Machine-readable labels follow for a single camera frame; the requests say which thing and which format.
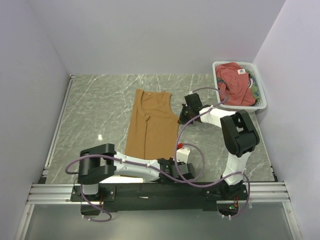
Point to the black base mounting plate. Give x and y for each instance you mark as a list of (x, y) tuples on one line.
[(115, 197)]

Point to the tan ribbed tank top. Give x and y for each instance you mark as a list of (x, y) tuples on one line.
[(153, 127)]

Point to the red tank top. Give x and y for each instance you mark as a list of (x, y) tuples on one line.
[(224, 68)]

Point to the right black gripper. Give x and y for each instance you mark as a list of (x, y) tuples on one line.
[(182, 120)]

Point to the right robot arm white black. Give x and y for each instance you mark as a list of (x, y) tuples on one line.
[(240, 138)]

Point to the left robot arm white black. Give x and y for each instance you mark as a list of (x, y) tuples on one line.
[(101, 162)]

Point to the white plastic laundry basket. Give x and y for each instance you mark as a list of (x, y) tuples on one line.
[(248, 67)]

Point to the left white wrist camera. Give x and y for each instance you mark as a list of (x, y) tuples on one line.
[(182, 153)]

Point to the green garment in basket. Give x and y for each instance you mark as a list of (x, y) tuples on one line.
[(253, 87)]

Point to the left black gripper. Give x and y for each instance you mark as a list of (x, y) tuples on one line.
[(181, 164)]

